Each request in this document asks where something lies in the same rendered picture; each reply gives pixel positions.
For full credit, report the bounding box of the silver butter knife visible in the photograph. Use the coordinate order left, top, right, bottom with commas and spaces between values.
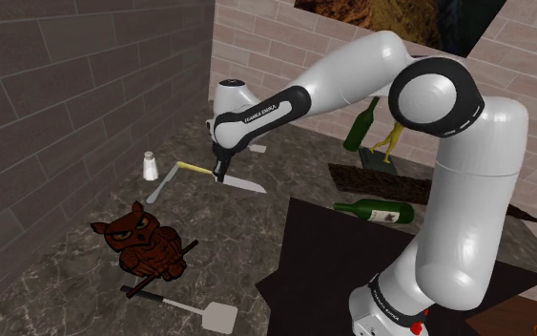
145, 163, 180, 205

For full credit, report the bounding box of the white salt shaker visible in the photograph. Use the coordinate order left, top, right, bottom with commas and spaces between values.
142, 151, 160, 182

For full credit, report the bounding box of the brown owl figure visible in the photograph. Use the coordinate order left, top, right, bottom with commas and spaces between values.
90, 200, 200, 300

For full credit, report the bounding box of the plain green glass bottle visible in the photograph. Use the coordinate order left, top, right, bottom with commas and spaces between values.
342, 96, 382, 153

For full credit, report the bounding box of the black robot stand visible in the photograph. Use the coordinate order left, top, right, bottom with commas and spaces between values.
255, 197, 537, 336

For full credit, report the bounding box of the yellow figure on dark base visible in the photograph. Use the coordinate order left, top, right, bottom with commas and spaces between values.
358, 121, 406, 177

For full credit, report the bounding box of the dark brown mat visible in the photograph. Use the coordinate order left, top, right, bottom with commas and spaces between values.
327, 162, 537, 227

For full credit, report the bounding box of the green bottle with label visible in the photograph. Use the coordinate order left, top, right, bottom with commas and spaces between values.
333, 198, 416, 225

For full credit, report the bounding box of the brown wooden table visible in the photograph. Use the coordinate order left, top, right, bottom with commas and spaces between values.
465, 294, 537, 336

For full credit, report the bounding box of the yellow handled kitchen knife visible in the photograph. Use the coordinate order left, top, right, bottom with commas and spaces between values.
176, 160, 268, 195

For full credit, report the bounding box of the black handled white spatula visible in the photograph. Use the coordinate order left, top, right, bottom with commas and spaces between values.
119, 284, 239, 335

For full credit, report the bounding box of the wall picture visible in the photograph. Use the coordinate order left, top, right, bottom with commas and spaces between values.
294, 0, 508, 59

